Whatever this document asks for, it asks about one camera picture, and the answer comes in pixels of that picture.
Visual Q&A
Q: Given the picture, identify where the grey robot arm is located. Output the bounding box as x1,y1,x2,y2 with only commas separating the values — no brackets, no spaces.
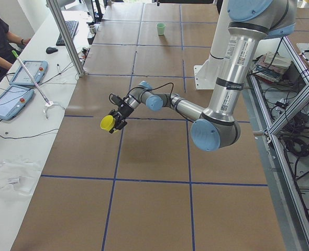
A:
100,1,297,151

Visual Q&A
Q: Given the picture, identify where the small metal cup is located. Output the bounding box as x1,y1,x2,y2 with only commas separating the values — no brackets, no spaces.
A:
89,25,96,34

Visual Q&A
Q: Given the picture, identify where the black camera cable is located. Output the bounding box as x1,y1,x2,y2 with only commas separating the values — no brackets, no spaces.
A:
125,83,205,123

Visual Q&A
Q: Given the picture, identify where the aluminium frame post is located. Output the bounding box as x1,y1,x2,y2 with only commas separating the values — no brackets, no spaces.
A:
46,0,85,77

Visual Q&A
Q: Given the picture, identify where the black computer mouse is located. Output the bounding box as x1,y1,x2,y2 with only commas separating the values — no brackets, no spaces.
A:
46,47,58,54

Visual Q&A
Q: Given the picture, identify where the clear plastic bag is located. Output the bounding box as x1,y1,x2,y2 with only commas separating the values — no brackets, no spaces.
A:
0,159,42,200

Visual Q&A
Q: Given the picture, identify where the black keyboard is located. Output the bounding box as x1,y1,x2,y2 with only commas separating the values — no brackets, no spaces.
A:
56,20,80,47

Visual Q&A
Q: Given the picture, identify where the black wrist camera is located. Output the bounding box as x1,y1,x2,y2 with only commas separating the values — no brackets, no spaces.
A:
108,93,124,106

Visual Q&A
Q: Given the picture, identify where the yellow plastic cup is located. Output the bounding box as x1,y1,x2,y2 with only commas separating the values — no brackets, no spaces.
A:
100,115,116,132

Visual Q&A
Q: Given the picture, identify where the upper teach pendant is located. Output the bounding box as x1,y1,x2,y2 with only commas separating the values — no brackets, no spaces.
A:
9,60,49,87

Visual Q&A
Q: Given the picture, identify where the teach pendant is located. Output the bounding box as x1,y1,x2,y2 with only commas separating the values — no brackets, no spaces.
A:
0,85,35,120
9,60,49,87

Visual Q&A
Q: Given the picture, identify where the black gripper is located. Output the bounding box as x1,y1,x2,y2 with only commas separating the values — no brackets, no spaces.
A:
109,100,135,133

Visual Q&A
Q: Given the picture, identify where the light green plastic cup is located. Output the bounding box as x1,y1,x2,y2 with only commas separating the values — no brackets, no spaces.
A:
157,23,165,36

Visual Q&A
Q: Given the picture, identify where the green handled reacher grabber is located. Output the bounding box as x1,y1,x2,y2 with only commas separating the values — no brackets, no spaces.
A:
12,50,65,119

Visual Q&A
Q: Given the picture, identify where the stack of books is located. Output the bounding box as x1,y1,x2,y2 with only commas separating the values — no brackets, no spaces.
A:
252,52,292,83

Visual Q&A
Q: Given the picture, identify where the lower teach pendant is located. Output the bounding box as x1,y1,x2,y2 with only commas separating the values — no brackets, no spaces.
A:
0,85,35,120

